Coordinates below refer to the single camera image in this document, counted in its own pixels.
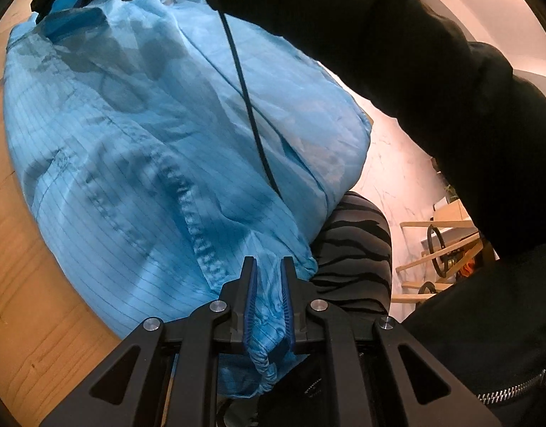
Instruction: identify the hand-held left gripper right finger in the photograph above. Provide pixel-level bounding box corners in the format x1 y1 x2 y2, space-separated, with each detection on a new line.
279 255 502 427

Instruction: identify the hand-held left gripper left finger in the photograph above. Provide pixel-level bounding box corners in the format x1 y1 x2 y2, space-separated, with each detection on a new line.
39 255 258 427

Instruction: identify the blue pinstriped jacket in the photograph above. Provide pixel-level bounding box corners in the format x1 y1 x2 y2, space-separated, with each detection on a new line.
1 0 371 399

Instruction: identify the person's right forearm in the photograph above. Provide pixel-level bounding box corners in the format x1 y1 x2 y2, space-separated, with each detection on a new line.
201 0 523 161

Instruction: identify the person's left leg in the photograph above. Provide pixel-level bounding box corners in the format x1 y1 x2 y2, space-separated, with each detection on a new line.
308 190 393 321

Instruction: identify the wooden chair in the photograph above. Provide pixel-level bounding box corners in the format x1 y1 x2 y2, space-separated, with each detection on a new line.
397 196 500 307

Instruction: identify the person's black jacket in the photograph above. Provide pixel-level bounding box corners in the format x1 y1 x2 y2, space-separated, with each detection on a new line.
402 40 546 427

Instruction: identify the black cable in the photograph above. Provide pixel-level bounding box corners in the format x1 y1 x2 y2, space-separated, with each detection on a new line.
217 6 285 196

